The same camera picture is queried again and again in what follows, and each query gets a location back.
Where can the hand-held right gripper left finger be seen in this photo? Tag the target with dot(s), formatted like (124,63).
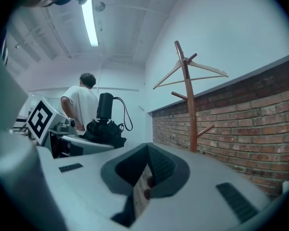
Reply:
(86,182)

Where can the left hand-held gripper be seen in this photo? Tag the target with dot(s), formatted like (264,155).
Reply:
(42,119)

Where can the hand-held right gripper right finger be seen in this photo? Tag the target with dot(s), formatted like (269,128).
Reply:
(197,196)

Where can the wooden coat stand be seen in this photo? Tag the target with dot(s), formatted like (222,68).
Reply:
(191,105)

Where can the long ceiling tube light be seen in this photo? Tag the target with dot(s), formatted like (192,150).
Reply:
(90,25)

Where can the light wooden clothes hanger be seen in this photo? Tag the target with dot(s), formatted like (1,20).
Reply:
(207,68)

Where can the round ceiling sensor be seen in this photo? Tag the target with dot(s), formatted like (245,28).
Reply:
(100,6)

